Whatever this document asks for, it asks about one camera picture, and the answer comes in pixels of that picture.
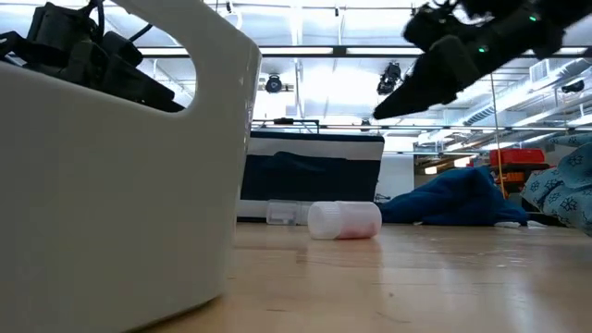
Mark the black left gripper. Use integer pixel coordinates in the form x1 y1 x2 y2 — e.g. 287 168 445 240
27 2 186 114

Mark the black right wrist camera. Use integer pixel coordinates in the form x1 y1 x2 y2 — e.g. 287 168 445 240
401 3 468 52

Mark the thin black frame beam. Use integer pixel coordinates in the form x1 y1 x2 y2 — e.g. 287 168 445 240
252 117 592 133

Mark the clear pill bottle ribbed cap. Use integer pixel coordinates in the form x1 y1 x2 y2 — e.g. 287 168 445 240
306 200 383 241

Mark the round black ceiling lamp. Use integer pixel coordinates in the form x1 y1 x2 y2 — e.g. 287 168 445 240
264 73 284 95

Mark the blue and white fabric basket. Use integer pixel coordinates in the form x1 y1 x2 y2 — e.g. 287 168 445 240
236 130 386 221

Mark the white plastic bin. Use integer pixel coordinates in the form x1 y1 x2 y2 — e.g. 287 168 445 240
0 0 263 333

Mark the yellow cable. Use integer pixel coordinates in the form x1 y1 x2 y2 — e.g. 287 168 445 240
488 72 509 200

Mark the red storage bin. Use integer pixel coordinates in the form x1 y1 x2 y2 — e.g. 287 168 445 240
488 147 547 167

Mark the small clear plastic container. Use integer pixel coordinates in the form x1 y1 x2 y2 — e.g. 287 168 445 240
265 199 312 227

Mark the light blue patterned gown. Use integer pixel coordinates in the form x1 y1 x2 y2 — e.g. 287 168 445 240
519 132 592 238

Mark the dark blue cloth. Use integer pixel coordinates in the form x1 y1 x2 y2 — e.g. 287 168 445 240
377 165 529 228

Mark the black shelf rack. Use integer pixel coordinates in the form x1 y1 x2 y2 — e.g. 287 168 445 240
488 161 551 195

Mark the thick black frame beam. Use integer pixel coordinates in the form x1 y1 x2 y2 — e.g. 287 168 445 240
136 44 592 60

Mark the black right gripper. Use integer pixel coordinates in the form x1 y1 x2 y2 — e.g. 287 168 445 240
372 34 483 120

